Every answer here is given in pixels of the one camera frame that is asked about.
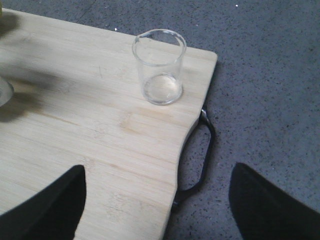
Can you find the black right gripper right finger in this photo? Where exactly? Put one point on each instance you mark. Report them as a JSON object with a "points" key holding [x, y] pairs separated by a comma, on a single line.
{"points": [[262, 211]]}

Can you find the wooden cutting board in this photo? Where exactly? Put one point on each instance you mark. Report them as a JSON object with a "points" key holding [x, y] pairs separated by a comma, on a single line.
{"points": [[77, 101]]}

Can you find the steel double jigger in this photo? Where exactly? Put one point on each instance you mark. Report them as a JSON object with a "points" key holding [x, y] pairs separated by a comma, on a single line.
{"points": [[6, 91]]}

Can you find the clear glass measuring beaker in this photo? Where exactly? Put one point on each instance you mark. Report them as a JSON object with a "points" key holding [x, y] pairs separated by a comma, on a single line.
{"points": [[159, 55]]}

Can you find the black metal board handle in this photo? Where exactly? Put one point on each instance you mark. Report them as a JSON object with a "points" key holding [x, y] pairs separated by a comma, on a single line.
{"points": [[183, 194]]}

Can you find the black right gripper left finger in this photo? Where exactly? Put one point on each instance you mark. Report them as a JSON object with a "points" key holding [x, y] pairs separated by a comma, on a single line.
{"points": [[52, 214]]}

